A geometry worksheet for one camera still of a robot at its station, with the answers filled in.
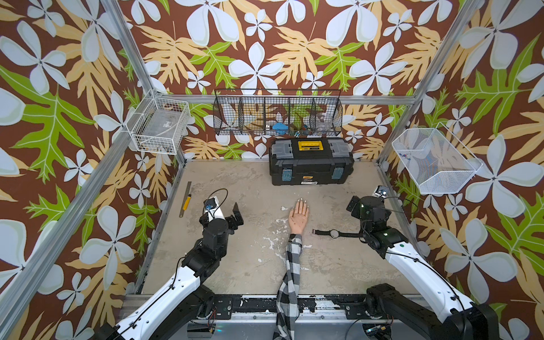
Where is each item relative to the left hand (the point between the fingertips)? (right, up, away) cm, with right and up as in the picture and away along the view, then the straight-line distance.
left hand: (226, 205), depth 78 cm
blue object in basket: (+21, +34, +17) cm, 43 cm away
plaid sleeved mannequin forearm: (+22, -34, -9) cm, 42 cm away
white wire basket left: (-30, +32, +8) cm, 44 cm away
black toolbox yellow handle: (+36, +18, +20) cm, 45 cm away
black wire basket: (+18, +41, +19) cm, 49 cm away
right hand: (+53, +1, +4) cm, 53 cm away
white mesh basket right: (+83, +16, +3) cm, 84 cm away
